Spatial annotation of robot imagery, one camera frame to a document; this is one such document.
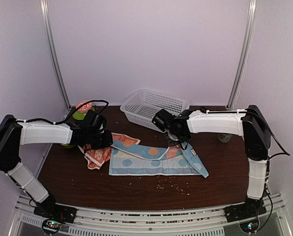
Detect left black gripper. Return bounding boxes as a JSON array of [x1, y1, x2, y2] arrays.
[[87, 129, 112, 149]]

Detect blue patterned towel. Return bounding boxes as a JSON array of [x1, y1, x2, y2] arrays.
[[109, 141, 209, 178]]

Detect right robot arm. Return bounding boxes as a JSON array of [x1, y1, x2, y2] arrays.
[[152, 105, 272, 217]]

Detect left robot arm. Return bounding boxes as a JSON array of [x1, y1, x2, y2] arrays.
[[0, 114, 113, 218]]

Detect orange bunny towel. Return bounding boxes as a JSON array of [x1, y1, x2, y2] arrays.
[[77, 133, 141, 170]]

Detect small green bowl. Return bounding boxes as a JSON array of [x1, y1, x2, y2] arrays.
[[62, 144, 76, 149]]

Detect green plate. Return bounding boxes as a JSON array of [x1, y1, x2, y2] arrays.
[[72, 107, 95, 120]]

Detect red patterned bowl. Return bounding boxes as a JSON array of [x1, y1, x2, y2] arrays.
[[75, 100, 93, 114]]

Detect white plastic basket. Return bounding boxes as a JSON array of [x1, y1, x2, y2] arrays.
[[120, 89, 190, 132]]

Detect beige mug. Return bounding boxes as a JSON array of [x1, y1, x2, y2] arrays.
[[217, 133, 232, 143]]

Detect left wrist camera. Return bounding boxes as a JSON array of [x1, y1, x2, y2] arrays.
[[82, 110, 107, 133]]

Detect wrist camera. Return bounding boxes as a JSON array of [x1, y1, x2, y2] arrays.
[[152, 109, 176, 132], [82, 110, 107, 133]]

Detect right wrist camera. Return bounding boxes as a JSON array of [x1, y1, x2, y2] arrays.
[[152, 109, 176, 132]]

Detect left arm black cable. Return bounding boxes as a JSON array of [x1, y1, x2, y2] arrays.
[[0, 99, 110, 170]]

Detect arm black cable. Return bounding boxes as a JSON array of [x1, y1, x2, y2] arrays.
[[244, 110, 291, 158], [0, 99, 110, 170]]

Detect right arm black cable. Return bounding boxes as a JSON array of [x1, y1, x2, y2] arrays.
[[244, 110, 291, 158]]

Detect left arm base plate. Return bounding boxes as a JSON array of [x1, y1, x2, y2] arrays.
[[33, 205, 77, 236]]

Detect aluminium front rail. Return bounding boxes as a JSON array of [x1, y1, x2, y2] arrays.
[[9, 193, 293, 236]]

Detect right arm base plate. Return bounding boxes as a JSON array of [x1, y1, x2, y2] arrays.
[[224, 203, 267, 234]]

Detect left aluminium frame post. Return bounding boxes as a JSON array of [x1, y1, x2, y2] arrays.
[[40, 0, 71, 109]]

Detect aluminium frame post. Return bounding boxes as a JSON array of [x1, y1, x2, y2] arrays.
[[227, 0, 258, 110], [40, 0, 71, 109]]

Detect right aluminium frame post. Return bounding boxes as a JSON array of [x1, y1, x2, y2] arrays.
[[227, 0, 258, 110]]

